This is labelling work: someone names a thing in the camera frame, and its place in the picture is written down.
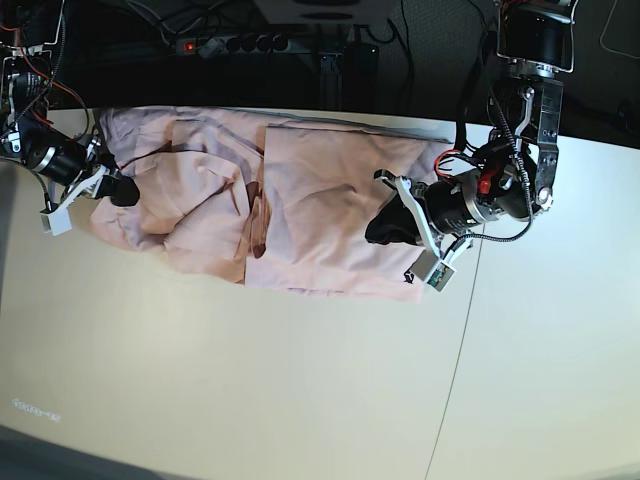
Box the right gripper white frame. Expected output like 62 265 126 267
39 139 140 212

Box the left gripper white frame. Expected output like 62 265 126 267
365 169 473 283

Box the pink T-shirt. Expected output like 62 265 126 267
90 106 449 303

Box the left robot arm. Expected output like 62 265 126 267
365 1 577 291

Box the black power strip red switch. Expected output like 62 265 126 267
175 33 293 59

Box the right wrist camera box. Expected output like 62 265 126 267
40 206 72 236

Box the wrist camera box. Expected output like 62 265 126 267
408 250 456 292
40 206 72 236

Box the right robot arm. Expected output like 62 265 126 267
1 1 140 236

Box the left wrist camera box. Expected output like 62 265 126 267
408 250 456 292

